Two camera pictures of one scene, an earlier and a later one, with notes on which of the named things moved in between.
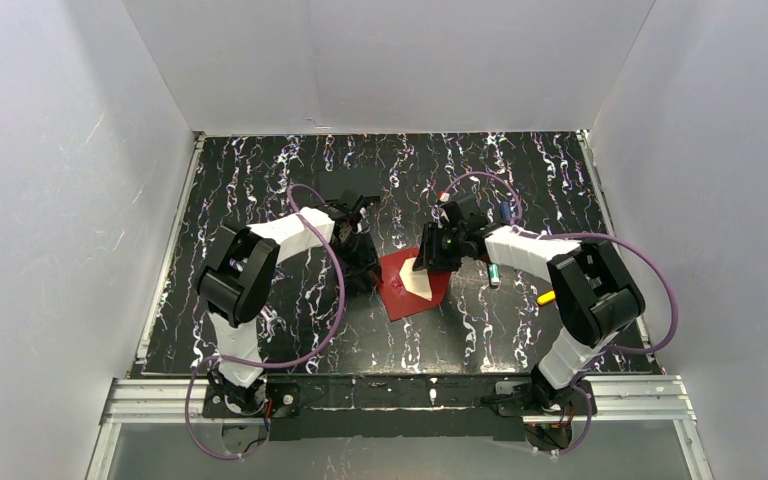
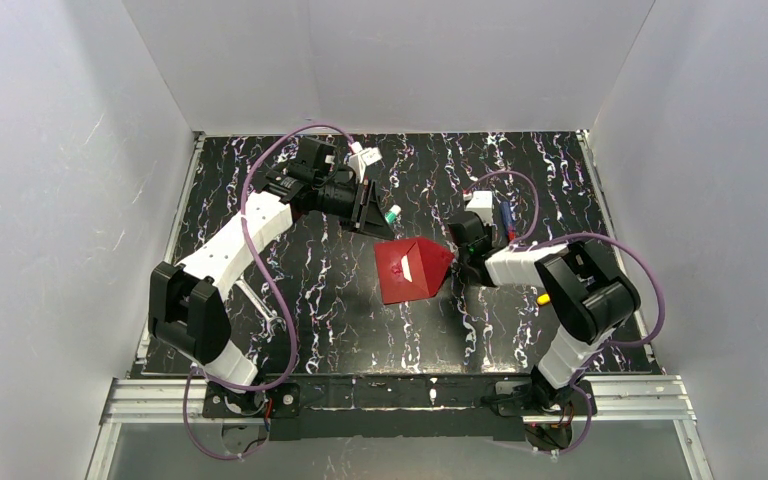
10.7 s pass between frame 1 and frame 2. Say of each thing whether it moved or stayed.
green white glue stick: moved
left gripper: moved
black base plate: stayed
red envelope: moved
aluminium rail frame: stayed
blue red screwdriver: stayed
